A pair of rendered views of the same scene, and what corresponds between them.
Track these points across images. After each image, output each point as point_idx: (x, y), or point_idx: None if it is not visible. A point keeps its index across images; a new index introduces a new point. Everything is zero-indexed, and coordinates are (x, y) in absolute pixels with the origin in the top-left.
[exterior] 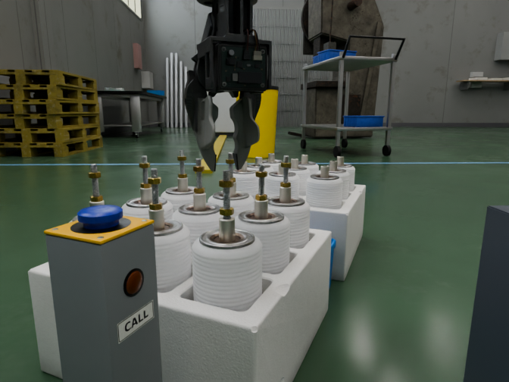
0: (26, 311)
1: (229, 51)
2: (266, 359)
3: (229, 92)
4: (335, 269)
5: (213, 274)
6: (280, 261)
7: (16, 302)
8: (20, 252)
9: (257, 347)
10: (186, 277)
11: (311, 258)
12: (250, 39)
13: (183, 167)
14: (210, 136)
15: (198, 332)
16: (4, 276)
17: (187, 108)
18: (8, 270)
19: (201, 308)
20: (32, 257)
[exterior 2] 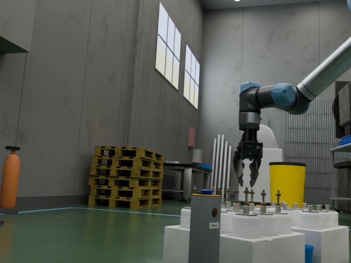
0: (147, 261)
1: (248, 146)
2: (258, 260)
3: (249, 159)
4: None
5: (240, 224)
6: (270, 232)
7: (141, 258)
8: (133, 244)
9: (254, 250)
10: (228, 232)
11: (287, 237)
12: (255, 142)
13: (229, 196)
14: (241, 172)
15: (232, 245)
16: (131, 251)
17: (233, 163)
18: (131, 249)
19: (234, 237)
20: (140, 247)
